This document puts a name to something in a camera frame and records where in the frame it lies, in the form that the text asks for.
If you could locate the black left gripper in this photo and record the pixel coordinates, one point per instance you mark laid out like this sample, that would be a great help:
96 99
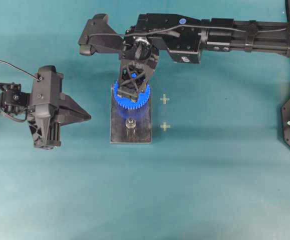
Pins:
45 129

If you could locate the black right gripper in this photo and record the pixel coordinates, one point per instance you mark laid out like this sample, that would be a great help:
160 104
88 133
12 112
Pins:
184 48

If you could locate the large blue plastic gear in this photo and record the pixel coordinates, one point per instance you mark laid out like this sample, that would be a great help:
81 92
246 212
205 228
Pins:
127 103

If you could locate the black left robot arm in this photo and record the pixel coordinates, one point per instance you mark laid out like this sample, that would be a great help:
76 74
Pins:
13 102

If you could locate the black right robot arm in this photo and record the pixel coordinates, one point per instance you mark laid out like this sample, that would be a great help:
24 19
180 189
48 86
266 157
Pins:
219 35

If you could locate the threaded steel shaft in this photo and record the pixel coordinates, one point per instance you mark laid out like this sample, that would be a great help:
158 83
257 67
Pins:
130 124

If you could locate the yellow cross tape marker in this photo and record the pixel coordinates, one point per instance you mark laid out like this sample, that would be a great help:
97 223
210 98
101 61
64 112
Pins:
164 99
164 126

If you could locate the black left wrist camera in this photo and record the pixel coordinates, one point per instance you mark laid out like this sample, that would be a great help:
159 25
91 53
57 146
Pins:
47 90

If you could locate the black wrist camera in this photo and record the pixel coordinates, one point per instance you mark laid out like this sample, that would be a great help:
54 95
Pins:
47 90
93 38

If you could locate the grey metal base plate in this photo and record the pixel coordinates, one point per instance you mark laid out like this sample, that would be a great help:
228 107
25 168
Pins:
118 116

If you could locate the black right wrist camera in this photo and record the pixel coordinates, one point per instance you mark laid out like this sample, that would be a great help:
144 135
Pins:
93 38

